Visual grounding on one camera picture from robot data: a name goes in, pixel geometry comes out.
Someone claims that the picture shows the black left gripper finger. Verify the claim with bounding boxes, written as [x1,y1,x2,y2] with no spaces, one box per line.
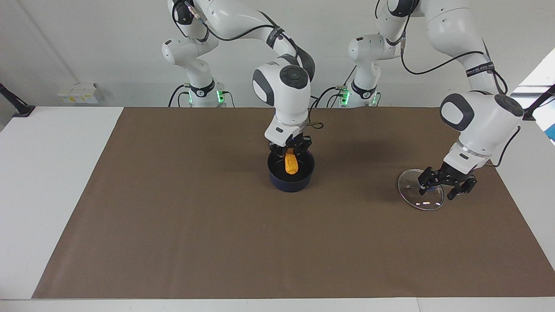
[418,166,441,196]
[447,174,478,201]

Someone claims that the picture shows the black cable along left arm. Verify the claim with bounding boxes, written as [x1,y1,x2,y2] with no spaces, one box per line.
[400,25,521,169]

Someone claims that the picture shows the white wall socket boxes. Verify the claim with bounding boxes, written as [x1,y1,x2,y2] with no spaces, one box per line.
[57,83,98,105]

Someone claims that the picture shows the glass lid with blue knob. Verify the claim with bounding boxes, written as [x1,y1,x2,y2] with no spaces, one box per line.
[398,169,446,211]

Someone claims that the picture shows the black base cable arm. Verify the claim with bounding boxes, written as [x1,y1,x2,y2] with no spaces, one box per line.
[168,84,191,108]
[314,65,358,108]

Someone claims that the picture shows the black base cable left arm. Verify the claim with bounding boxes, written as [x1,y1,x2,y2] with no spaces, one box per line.
[314,65,358,108]

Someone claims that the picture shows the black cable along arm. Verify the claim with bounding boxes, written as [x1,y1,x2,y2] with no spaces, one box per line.
[172,0,324,130]
[400,25,521,169]

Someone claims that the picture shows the black cable along right arm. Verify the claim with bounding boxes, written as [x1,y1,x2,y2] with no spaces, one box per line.
[172,0,324,130]

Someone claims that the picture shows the brown table mat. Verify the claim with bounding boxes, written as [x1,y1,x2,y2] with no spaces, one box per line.
[32,107,555,299]

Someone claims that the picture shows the black base cable right arm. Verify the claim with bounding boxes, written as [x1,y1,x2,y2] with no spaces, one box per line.
[168,84,191,108]

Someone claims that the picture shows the dark blue saucepan, long handle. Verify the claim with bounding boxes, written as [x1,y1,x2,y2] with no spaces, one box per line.
[267,148,316,193]

